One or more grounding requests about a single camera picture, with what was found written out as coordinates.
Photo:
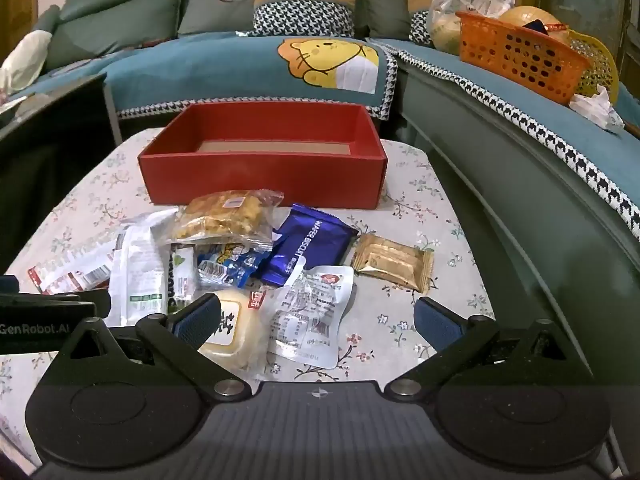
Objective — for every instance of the green sofa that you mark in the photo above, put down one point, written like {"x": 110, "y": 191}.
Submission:
{"x": 500, "y": 185}

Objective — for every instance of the gold foil snack packet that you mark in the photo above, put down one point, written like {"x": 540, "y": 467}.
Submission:
{"x": 392, "y": 262}

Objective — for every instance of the yellow plastic basket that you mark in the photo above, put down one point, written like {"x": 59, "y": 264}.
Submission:
{"x": 600, "y": 67}

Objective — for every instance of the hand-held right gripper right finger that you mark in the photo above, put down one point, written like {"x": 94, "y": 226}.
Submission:
{"x": 439, "y": 325}

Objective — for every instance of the small brown houndstooth pillow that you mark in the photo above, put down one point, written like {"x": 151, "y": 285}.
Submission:
{"x": 419, "y": 10}

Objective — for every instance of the green white narrow packet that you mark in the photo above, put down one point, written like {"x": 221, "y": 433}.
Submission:
{"x": 182, "y": 275}

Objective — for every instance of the orange plastic basket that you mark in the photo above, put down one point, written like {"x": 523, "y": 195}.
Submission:
{"x": 515, "y": 60}

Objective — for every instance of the dark blue wafer packet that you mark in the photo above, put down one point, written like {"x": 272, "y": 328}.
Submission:
{"x": 306, "y": 240}

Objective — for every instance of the small blue white candy packet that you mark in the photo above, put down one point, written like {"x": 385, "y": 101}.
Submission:
{"x": 231, "y": 265}

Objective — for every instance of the teal houndstooth trim sofa cover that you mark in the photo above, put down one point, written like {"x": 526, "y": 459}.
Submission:
{"x": 500, "y": 90}

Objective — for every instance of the white plastic snack packet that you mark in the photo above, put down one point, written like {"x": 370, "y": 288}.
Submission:
{"x": 137, "y": 270}

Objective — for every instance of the teal lion print sofa cover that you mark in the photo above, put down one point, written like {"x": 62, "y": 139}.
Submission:
{"x": 210, "y": 70}

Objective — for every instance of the red cardboard box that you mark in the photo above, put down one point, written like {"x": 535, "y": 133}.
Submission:
{"x": 260, "y": 176}

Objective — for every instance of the cream cake packet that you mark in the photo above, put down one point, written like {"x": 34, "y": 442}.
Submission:
{"x": 236, "y": 331}

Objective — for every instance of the crumpled white tissue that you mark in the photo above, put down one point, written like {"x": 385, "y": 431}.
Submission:
{"x": 597, "y": 107}

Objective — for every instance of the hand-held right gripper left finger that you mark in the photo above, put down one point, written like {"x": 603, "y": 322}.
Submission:
{"x": 196, "y": 319}

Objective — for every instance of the yellow pomelo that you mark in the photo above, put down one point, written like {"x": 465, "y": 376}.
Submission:
{"x": 520, "y": 16}

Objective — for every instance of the white cloth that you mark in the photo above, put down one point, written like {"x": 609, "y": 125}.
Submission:
{"x": 22, "y": 57}

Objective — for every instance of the clear white packet red logo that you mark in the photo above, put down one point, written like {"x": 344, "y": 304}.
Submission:
{"x": 305, "y": 321}

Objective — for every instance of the red white snack packet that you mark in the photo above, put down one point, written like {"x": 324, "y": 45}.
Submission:
{"x": 70, "y": 272}

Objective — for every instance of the clear packet of brown pastry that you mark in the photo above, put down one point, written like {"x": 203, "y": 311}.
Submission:
{"x": 225, "y": 215}

